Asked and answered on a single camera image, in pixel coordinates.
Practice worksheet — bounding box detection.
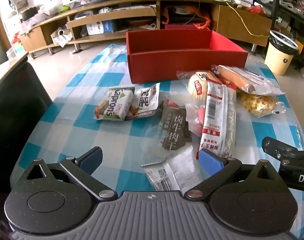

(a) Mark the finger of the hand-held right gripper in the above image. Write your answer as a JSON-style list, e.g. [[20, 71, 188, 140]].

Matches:
[[261, 136, 304, 164]]

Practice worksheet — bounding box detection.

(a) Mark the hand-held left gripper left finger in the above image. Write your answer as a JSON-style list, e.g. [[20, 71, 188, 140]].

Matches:
[[17, 146, 119, 201]]

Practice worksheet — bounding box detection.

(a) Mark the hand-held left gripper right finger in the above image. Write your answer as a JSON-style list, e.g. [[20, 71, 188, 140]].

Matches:
[[184, 149, 286, 201]]

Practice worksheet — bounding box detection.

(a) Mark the long white red sausage packet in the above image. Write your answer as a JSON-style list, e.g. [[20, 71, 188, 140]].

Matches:
[[199, 79, 237, 158]]

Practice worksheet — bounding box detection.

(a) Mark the white barcode snack packet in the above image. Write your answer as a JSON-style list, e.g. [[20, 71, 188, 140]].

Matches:
[[141, 145, 204, 192]]

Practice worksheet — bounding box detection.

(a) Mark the pink snack packet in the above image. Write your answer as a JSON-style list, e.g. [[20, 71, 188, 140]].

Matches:
[[186, 102, 207, 137]]

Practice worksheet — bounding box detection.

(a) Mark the yellow puffed snack bag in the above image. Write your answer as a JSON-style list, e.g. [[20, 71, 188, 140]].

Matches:
[[238, 92, 286, 117]]

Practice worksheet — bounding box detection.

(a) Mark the dark jerky packet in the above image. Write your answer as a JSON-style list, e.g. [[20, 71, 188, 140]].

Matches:
[[159, 99, 192, 152]]

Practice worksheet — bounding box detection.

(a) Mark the green wafer packet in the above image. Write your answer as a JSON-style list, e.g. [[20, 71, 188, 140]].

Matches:
[[93, 86, 135, 121]]

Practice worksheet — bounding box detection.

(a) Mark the round bun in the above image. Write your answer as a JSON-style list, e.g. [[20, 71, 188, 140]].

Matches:
[[176, 70, 222, 103]]

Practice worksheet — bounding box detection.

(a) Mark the long bread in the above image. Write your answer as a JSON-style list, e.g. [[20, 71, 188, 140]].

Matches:
[[211, 64, 285, 96]]

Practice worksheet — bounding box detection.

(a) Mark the silver foil snack packet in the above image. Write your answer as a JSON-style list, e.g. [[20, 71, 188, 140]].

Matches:
[[126, 83, 160, 120]]

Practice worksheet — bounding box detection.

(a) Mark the red cardboard box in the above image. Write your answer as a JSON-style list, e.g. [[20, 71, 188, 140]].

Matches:
[[126, 29, 249, 84]]

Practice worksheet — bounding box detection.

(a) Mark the blue checked tablecloth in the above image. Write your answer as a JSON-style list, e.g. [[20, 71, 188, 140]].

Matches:
[[13, 44, 304, 238]]

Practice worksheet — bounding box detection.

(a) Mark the yellow trash bin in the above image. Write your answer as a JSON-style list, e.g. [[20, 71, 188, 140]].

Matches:
[[264, 30, 299, 77]]

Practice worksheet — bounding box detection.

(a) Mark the black chair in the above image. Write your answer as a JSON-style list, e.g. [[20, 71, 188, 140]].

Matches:
[[0, 52, 54, 193]]

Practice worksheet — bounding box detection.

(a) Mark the black shelf rack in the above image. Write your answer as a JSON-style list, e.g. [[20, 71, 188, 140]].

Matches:
[[254, 0, 304, 68]]

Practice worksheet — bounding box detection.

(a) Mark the blue white carton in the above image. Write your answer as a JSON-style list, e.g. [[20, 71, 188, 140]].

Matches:
[[86, 20, 116, 35]]

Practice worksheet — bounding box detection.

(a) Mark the red plastic bag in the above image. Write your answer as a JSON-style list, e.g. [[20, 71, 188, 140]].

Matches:
[[247, 5, 265, 15]]

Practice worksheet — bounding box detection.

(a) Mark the magenta flat box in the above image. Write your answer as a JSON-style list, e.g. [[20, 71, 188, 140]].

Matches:
[[164, 23, 209, 30]]

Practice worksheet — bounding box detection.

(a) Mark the orange plastic bag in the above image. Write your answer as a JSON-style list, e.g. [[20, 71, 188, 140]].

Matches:
[[161, 7, 212, 29]]

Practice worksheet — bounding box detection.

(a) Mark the wooden television stand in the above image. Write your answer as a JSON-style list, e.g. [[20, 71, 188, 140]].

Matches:
[[18, 0, 274, 55]]

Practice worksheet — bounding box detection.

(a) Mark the black woven basket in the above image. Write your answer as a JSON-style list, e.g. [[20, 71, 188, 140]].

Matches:
[[19, 8, 40, 21]]

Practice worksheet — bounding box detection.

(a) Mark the white plastic bag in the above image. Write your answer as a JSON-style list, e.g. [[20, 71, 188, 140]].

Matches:
[[39, 0, 64, 14]]

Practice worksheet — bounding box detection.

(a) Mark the yellow cable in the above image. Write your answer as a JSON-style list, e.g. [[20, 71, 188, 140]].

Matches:
[[201, 0, 269, 37]]

